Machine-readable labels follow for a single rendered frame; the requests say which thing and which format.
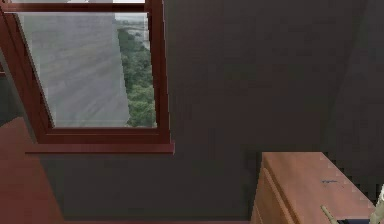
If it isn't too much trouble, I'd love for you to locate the red-brown framed window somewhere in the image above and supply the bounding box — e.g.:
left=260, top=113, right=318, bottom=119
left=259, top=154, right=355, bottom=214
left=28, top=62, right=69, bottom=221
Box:
left=0, top=0, right=176, bottom=155

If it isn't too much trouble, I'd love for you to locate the brown wooden chest of drawers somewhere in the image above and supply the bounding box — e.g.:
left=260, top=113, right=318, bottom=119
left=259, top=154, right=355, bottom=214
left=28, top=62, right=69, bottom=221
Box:
left=249, top=151, right=378, bottom=224

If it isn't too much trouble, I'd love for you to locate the tan pencil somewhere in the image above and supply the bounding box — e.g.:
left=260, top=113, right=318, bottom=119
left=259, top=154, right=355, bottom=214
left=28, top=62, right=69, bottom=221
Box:
left=320, top=205, right=340, bottom=223

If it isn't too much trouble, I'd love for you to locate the dark blue flat object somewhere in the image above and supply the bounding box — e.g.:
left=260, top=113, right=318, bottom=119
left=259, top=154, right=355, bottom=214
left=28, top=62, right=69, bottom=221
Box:
left=337, top=218, right=370, bottom=224

